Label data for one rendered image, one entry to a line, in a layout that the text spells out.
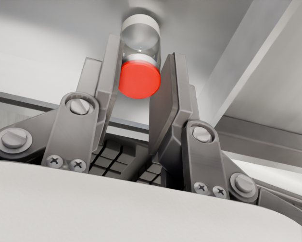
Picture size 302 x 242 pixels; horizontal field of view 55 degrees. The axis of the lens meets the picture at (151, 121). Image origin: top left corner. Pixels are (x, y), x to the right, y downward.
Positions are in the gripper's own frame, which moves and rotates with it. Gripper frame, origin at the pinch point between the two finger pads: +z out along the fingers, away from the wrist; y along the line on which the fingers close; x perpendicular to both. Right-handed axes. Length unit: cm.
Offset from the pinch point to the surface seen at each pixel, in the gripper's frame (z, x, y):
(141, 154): 12.4, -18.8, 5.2
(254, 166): 14.1, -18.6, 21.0
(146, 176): 11.3, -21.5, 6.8
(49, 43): 5.9, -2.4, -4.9
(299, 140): 5.3, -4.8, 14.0
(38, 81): 4.1, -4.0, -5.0
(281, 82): 6.2, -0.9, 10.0
